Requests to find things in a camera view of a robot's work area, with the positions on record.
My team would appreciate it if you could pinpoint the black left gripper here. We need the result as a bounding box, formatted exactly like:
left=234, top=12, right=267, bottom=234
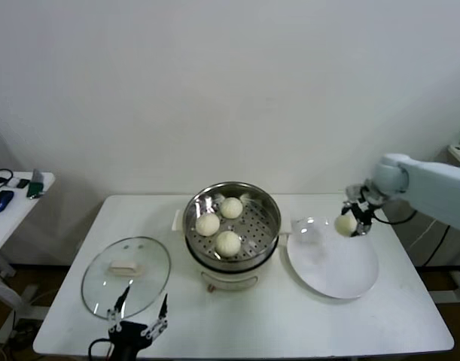
left=106, top=283, right=169, bottom=361

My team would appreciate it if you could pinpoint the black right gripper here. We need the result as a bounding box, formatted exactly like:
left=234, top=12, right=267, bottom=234
left=340, top=179, right=388, bottom=238

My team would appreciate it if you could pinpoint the white steamed baozi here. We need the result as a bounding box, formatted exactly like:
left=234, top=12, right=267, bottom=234
left=334, top=214, right=359, bottom=238
left=215, top=230, right=242, bottom=259
left=195, top=213, right=221, bottom=237
left=219, top=196, right=244, bottom=220

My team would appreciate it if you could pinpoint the glass lid with cream handle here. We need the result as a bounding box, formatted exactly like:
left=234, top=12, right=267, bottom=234
left=81, top=235, right=172, bottom=320

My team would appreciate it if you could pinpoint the steel perforated steamer basket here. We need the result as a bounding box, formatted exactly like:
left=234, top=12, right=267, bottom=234
left=172, top=181, right=293, bottom=272

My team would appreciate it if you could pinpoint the white round plate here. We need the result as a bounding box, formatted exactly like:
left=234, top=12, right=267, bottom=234
left=287, top=216, right=380, bottom=300

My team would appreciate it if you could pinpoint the white table base foot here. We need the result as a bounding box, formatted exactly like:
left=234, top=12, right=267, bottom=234
left=434, top=271, right=460, bottom=306
left=0, top=284, right=52, bottom=343

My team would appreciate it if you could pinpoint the white side table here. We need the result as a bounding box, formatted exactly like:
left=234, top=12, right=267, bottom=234
left=0, top=171, right=56, bottom=302

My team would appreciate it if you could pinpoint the green and grey tool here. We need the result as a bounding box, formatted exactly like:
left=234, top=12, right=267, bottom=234
left=26, top=168, right=46, bottom=199

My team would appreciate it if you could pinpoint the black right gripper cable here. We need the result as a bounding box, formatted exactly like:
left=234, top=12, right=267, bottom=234
left=372, top=209, right=419, bottom=226

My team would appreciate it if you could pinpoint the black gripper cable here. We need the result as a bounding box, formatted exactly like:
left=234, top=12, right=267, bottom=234
left=87, top=337, right=116, bottom=361
left=372, top=209, right=419, bottom=226

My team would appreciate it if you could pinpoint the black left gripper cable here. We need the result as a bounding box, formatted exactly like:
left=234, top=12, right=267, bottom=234
left=87, top=337, right=116, bottom=361

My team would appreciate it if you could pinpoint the white power cable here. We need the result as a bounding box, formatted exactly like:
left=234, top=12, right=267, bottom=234
left=409, top=227, right=432, bottom=252

